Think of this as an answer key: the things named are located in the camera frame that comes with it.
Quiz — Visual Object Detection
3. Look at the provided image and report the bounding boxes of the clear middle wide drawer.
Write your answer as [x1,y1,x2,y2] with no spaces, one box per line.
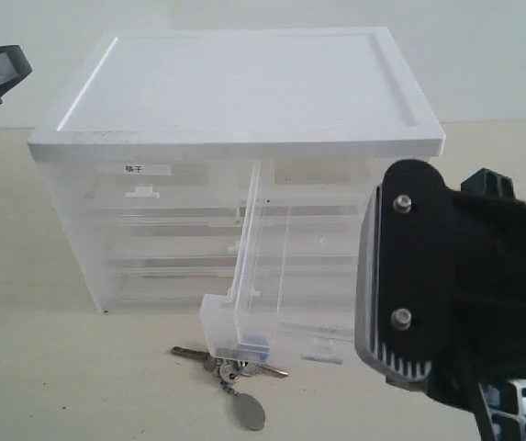
[90,208,244,260]

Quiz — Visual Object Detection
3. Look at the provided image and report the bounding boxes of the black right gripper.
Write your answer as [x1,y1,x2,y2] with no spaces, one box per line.
[473,363,526,440]

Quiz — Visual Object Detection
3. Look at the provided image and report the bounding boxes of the key bunch with blue tag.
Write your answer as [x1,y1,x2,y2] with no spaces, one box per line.
[170,335,289,431]

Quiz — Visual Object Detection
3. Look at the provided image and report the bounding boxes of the clear wide drawer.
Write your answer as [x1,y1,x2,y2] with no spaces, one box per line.
[90,208,244,260]
[94,256,236,311]

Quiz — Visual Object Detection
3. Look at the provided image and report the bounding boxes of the clear bottom wide drawer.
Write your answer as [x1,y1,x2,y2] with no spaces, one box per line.
[94,256,236,311]

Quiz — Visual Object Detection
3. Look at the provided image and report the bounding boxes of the white plastic drawer cabinet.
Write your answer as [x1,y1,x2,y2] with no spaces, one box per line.
[28,28,445,312]

